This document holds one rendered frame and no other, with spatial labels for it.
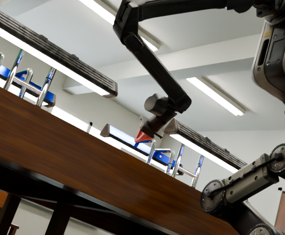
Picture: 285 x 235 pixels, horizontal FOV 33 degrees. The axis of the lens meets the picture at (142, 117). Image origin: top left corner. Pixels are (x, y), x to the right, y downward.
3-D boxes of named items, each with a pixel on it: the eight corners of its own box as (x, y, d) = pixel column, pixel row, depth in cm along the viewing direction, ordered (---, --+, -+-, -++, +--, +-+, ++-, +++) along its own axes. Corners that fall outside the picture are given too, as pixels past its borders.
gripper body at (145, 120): (138, 117, 179) (152, 105, 176) (157, 128, 185) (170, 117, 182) (140, 128, 174) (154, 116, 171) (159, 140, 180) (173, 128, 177)
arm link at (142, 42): (134, 30, 141) (123, 13, 149) (119, 42, 142) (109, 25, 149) (196, 106, 171) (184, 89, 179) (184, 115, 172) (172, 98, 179)
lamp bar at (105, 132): (183, 176, 295) (186, 164, 297) (106, 134, 261) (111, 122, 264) (174, 175, 301) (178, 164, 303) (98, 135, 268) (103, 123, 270)
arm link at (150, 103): (192, 104, 170) (182, 90, 176) (171, 92, 163) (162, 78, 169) (170, 127, 174) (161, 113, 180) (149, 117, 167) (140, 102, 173)
